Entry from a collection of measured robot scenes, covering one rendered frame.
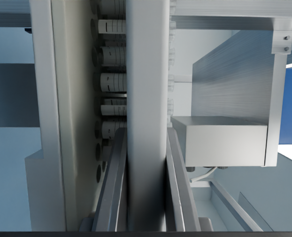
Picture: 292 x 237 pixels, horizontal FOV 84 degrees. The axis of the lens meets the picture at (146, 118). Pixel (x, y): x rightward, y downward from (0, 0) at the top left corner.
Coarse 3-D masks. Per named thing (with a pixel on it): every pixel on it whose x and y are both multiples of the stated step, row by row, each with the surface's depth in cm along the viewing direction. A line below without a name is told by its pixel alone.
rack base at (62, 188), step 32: (32, 0) 7; (64, 0) 7; (32, 32) 8; (64, 32) 7; (64, 64) 7; (64, 96) 7; (96, 96) 12; (64, 128) 8; (32, 160) 8; (64, 160) 8; (96, 160) 12; (32, 192) 8; (64, 192) 8; (96, 192) 12; (32, 224) 8; (64, 224) 8
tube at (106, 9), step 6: (90, 0) 10; (96, 0) 10; (102, 0) 10; (108, 0) 10; (114, 0) 10; (120, 0) 10; (174, 0) 10; (96, 6) 11; (102, 6) 11; (108, 6) 11; (114, 6) 11; (120, 6) 11; (174, 6) 11; (96, 12) 11; (102, 12) 11; (108, 12) 11; (114, 12) 11; (120, 12) 11; (174, 12) 11
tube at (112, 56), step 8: (96, 48) 11; (104, 48) 11; (112, 48) 11; (120, 48) 11; (96, 56) 11; (104, 56) 11; (112, 56) 11; (120, 56) 11; (168, 56) 11; (96, 64) 11; (104, 64) 11; (112, 64) 11; (120, 64) 11; (168, 64) 11
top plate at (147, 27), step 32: (128, 0) 7; (160, 0) 7; (128, 32) 7; (160, 32) 7; (128, 64) 7; (160, 64) 7; (128, 96) 8; (160, 96) 8; (128, 128) 8; (160, 128) 8; (128, 160) 8; (160, 160) 8; (128, 192) 8; (160, 192) 8; (128, 224) 9; (160, 224) 8
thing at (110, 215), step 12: (120, 132) 10; (120, 144) 9; (120, 156) 8; (108, 168) 8; (120, 168) 8; (108, 180) 7; (120, 180) 7; (108, 192) 6; (120, 192) 6; (108, 204) 6; (120, 204) 6; (96, 216) 6; (108, 216) 6; (120, 216) 6; (84, 228) 6; (96, 228) 6; (108, 228) 6; (120, 228) 6
